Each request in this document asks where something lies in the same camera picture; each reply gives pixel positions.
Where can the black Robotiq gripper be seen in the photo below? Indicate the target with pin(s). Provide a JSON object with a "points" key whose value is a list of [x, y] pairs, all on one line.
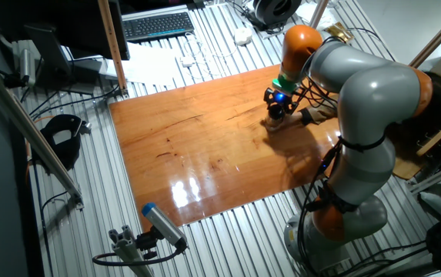
{"points": [[281, 98]]}

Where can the black knobbed jar lid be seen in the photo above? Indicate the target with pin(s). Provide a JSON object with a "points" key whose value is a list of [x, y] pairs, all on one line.
{"points": [[276, 111]]}

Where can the small clear glass jar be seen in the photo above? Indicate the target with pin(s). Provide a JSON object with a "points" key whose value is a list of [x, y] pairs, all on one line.
{"points": [[272, 125]]}

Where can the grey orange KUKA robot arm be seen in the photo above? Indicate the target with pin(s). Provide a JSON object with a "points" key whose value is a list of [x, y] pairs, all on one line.
{"points": [[374, 96]]}

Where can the helper bare hand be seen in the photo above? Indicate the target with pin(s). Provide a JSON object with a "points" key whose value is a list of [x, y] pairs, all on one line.
{"points": [[293, 119]]}

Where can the white rounded plastic object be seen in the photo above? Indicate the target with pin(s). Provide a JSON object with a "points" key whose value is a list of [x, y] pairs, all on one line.
{"points": [[243, 35]]}

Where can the gold foil packet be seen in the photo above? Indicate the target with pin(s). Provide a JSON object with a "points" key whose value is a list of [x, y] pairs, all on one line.
{"points": [[339, 32]]}

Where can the white charger adapter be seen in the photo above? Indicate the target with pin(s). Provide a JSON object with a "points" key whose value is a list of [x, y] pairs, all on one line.
{"points": [[186, 61]]}

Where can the white paper sheet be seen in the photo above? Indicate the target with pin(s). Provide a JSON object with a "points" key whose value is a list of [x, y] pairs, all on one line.
{"points": [[147, 65]]}

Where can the bamboo cutting board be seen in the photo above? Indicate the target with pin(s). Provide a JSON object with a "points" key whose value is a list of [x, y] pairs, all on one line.
{"points": [[408, 167]]}

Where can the black computer keyboard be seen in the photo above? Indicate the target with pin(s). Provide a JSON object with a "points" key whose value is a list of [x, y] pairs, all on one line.
{"points": [[158, 26]]}

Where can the person in dark clothing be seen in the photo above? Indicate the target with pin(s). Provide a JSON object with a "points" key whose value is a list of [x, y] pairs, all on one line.
{"points": [[435, 107]]}

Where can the wooden diagonal beam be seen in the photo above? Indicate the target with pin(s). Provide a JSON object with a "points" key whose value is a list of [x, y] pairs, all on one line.
{"points": [[439, 35]]}

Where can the short aluminium profile stub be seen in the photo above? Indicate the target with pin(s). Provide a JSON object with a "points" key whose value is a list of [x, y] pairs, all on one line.
{"points": [[127, 254]]}

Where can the black computer monitor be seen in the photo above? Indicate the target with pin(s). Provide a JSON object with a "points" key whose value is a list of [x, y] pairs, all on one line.
{"points": [[70, 27]]}

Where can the grey monitor stand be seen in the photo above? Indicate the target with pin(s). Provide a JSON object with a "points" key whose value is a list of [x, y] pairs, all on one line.
{"points": [[47, 50]]}

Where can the long diagonal aluminium beam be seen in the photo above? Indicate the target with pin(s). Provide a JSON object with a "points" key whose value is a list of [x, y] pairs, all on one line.
{"points": [[31, 131]]}

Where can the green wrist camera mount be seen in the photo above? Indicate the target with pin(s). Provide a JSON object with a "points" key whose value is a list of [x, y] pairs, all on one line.
{"points": [[283, 85]]}

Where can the thin pale upright post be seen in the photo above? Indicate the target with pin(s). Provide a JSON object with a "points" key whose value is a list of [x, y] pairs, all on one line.
{"points": [[319, 13]]}

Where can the grey camera with blue cap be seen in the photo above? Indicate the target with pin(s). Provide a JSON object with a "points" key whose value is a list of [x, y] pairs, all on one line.
{"points": [[164, 227]]}

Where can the aluminium profile rail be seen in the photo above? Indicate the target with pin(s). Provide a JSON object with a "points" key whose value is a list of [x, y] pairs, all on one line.
{"points": [[439, 175]]}

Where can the upright frame post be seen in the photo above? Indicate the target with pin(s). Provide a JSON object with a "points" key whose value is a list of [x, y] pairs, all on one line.
{"points": [[112, 42]]}

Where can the black camera ball mount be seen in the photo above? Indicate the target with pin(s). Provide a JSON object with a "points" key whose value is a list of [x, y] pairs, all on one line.
{"points": [[147, 242]]}

